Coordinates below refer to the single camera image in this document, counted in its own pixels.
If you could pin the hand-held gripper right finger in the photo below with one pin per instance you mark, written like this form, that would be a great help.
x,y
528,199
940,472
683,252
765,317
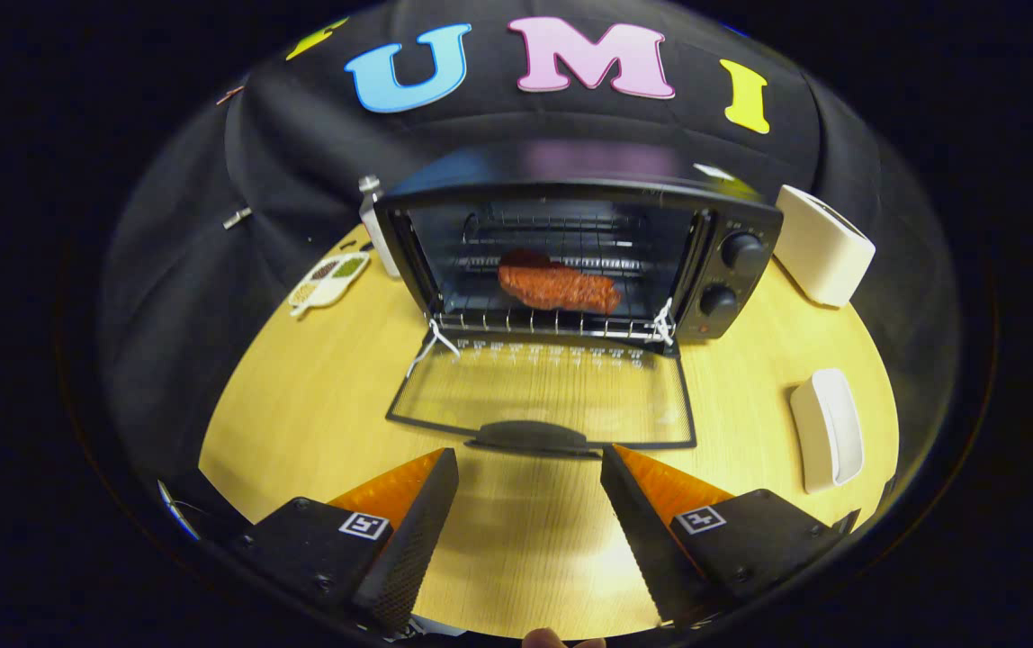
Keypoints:
x,y
642,549

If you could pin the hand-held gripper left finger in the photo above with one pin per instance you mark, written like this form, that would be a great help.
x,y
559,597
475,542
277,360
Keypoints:
x,y
413,549

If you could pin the red steak piece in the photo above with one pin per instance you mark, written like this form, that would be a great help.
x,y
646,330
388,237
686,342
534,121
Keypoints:
x,y
557,286

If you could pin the black toaster oven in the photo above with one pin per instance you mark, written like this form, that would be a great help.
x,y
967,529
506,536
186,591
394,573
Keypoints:
x,y
588,162

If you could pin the white toaster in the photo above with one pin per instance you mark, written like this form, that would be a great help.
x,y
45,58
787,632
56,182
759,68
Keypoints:
x,y
818,247

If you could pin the small white rectangular plate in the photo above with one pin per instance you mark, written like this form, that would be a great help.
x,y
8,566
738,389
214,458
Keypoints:
x,y
827,432

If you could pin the white divided seasoning dish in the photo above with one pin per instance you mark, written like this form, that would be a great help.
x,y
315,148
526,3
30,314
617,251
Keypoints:
x,y
327,281

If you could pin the silver cloth clip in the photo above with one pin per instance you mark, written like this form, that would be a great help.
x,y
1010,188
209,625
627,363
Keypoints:
x,y
237,218

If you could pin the black backdrop cloth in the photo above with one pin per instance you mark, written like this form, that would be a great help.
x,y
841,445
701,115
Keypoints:
x,y
300,135

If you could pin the red cloth clip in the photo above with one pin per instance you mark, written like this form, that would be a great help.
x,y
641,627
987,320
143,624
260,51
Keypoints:
x,y
229,95

